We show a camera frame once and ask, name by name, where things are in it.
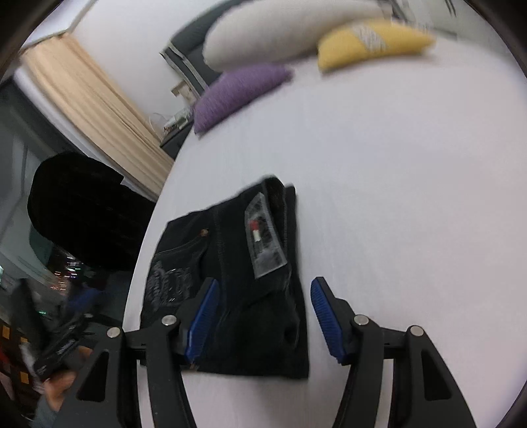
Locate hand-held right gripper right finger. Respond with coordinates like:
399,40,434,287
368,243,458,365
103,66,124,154
310,276,478,428

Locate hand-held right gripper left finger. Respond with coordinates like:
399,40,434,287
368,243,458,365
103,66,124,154
60,277,221,428

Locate black pants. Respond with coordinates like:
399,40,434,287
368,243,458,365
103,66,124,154
139,175,310,380

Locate person's left forearm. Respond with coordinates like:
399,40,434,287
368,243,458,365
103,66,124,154
31,396,59,428

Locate person's left hand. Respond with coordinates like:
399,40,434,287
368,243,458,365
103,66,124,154
42,345,93,413

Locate white bed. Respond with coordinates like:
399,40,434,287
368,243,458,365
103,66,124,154
121,18,527,428

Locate dark nightstand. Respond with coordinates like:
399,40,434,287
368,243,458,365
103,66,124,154
159,121,195,162

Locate purple cushion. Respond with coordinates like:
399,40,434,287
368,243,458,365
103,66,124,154
193,62,294,135

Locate beige curtain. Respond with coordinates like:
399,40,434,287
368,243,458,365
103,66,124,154
18,35,176,202

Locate grey padded headboard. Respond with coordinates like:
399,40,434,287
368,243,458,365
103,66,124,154
160,0,248,96

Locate yellow cushion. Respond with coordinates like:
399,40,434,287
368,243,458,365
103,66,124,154
317,20,438,72

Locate beige pillow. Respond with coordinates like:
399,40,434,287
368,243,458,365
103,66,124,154
203,0,396,72

